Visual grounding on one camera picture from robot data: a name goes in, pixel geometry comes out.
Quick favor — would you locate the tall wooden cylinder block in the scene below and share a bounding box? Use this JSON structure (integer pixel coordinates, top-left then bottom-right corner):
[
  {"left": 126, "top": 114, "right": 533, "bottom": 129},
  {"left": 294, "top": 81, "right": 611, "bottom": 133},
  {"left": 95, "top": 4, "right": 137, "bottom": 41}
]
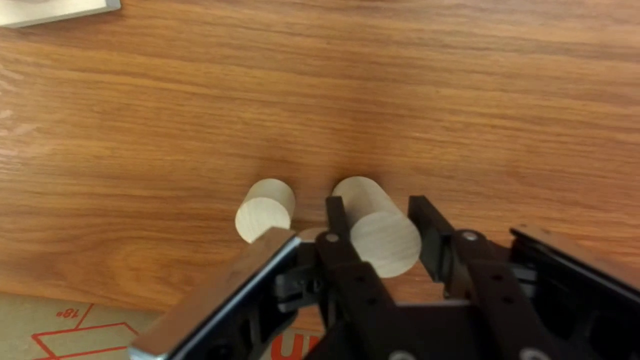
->
[{"left": 332, "top": 175, "right": 422, "bottom": 277}]

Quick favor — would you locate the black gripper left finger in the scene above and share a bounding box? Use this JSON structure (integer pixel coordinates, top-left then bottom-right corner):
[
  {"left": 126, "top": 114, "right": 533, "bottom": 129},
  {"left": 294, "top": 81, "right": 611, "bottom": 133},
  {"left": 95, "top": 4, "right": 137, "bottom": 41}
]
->
[{"left": 314, "top": 195, "right": 396, "bottom": 360}]

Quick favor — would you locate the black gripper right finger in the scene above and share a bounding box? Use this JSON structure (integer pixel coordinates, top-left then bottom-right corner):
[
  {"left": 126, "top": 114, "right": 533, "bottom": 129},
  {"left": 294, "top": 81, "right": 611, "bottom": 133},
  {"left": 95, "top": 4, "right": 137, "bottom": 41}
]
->
[{"left": 408, "top": 195, "right": 553, "bottom": 360}]

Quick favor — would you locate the short wooden cylinder block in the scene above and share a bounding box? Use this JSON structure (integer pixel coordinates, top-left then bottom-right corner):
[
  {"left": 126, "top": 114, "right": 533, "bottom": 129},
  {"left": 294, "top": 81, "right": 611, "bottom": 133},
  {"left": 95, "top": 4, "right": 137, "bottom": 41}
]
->
[{"left": 234, "top": 177, "right": 296, "bottom": 243}]

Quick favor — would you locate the large cardboard sheet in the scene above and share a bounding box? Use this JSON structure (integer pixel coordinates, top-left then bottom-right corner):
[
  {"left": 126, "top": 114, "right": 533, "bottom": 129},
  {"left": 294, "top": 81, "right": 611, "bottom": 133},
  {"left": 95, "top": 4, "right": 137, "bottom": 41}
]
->
[{"left": 0, "top": 292, "right": 327, "bottom": 360}]

